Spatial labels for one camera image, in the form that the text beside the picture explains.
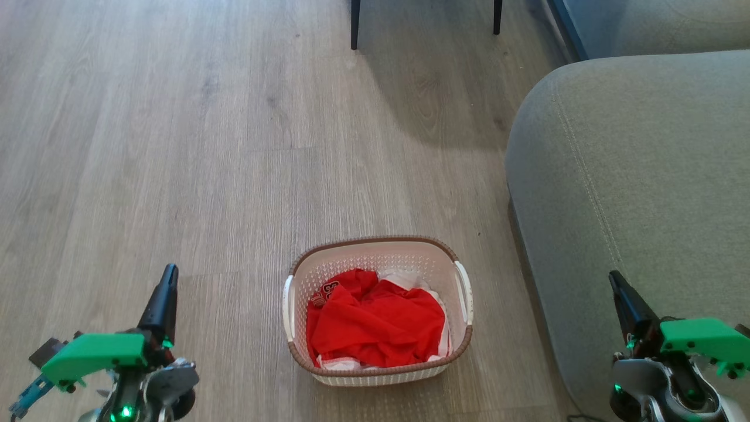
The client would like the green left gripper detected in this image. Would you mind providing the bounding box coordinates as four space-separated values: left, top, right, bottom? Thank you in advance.
40 264 179 393

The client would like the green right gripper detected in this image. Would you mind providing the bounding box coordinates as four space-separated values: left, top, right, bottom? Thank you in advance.
608 271 750 379

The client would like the white perforated plastic laundry basket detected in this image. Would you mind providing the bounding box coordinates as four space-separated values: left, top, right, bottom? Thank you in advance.
282 236 474 386

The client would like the red jersey garment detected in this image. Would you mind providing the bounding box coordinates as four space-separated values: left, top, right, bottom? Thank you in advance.
306 268 447 369

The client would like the white garment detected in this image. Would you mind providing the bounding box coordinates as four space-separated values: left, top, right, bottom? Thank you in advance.
316 270 453 371

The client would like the grey fabric sofa section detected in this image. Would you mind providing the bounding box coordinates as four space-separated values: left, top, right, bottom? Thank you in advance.
548 0 750 61

